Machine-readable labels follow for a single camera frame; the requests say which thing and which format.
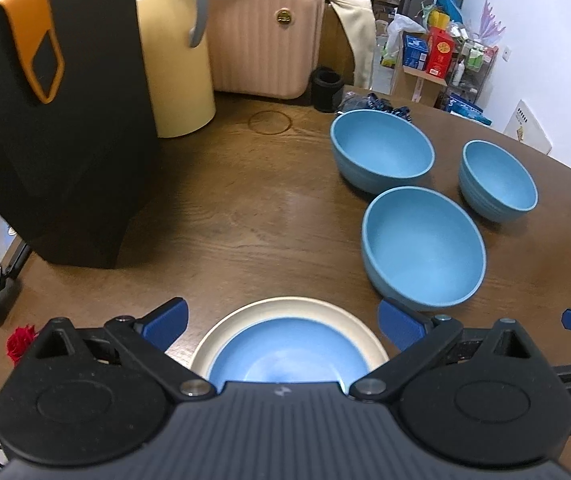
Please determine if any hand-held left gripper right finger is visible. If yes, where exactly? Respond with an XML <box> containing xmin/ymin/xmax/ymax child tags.
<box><xmin>349</xmin><ymin>297</ymin><xmax>542</xmax><ymax>404</ymax></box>

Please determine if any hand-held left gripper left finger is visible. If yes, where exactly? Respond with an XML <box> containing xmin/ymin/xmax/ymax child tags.
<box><xmin>25</xmin><ymin>297</ymin><xmax>218</xmax><ymax>404</ymax></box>

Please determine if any large blue bowl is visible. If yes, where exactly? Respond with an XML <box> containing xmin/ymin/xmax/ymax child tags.
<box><xmin>329</xmin><ymin>109</ymin><xmax>435</xmax><ymax>196</ymax></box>
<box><xmin>361</xmin><ymin>186</ymin><xmax>487</xmax><ymax>312</ymax></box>

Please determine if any cream round plate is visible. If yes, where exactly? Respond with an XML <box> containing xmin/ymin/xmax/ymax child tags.
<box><xmin>190</xmin><ymin>296</ymin><xmax>391</xmax><ymax>384</ymax></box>

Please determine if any small blue dish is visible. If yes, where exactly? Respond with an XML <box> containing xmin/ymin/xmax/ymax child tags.
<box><xmin>208</xmin><ymin>317</ymin><xmax>372</xmax><ymax>385</ymax></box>

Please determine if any medium blue bowl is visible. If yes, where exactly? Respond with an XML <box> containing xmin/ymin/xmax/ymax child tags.
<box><xmin>458</xmin><ymin>140</ymin><xmax>539</xmax><ymax>224</ymax></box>

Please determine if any red rose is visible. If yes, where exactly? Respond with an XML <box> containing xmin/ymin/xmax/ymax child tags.
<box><xmin>6</xmin><ymin>325</ymin><xmax>39</xmax><ymax>365</ymax></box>

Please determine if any white desk calendar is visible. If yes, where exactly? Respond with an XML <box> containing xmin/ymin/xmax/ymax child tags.
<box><xmin>505</xmin><ymin>100</ymin><xmax>553</xmax><ymax>155</ymax></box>

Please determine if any blue packet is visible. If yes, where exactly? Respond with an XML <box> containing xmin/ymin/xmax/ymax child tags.
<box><xmin>443</xmin><ymin>92</ymin><xmax>492</xmax><ymax>126</ymax></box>

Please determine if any cardboard box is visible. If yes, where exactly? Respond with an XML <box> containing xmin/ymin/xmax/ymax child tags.
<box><xmin>390</xmin><ymin>65</ymin><xmax>449</xmax><ymax>109</ymax></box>

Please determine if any black cylindrical holder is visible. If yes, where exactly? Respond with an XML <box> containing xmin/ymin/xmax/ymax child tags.
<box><xmin>312</xmin><ymin>66</ymin><xmax>345</xmax><ymax>112</ymax></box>

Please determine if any blue carton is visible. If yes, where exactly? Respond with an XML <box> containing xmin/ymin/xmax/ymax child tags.
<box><xmin>403</xmin><ymin>32</ymin><xmax>429</xmax><ymax>71</ymax></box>

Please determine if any red carton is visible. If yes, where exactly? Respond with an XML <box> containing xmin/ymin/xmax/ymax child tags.
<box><xmin>424</xmin><ymin>26</ymin><xmax>456</xmax><ymax>78</ymax></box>

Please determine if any wooden chair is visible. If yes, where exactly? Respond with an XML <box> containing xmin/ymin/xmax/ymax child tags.
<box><xmin>321</xmin><ymin>5</ymin><xmax>357</xmax><ymax>86</ymax></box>

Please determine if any white plastic bag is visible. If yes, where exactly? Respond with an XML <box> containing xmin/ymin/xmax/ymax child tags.
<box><xmin>381</xmin><ymin>14</ymin><xmax>426</xmax><ymax>68</ymax></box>

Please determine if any pink ribbed suitcase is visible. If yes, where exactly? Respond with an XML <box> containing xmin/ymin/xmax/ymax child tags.
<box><xmin>208</xmin><ymin>0</ymin><xmax>325</xmax><ymax>100</ymax></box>

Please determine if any beige cloth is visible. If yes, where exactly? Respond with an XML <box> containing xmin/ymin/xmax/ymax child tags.
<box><xmin>324</xmin><ymin>0</ymin><xmax>377</xmax><ymax>90</ymax></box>

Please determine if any colourful plastic bag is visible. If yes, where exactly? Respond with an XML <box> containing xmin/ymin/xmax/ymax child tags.
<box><xmin>418</xmin><ymin>0</ymin><xmax>466</xmax><ymax>31</ymax></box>

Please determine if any black bag with orange strap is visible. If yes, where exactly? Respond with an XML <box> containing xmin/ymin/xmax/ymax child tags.
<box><xmin>0</xmin><ymin>0</ymin><xmax>161</xmax><ymax>270</ymax></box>

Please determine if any cream jug grey handle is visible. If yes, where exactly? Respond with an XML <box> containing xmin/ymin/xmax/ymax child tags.
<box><xmin>134</xmin><ymin>0</ymin><xmax>217</xmax><ymax>139</ymax></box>

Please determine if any wire storage rack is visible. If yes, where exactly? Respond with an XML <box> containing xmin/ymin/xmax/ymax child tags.
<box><xmin>448</xmin><ymin>30</ymin><xmax>497</xmax><ymax>106</ymax></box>

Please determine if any purple wall sticker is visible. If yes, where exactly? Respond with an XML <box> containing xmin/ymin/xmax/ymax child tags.
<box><xmin>476</xmin><ymin>0</ymin><xmax>507</xmax><ymax>46</ymax></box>

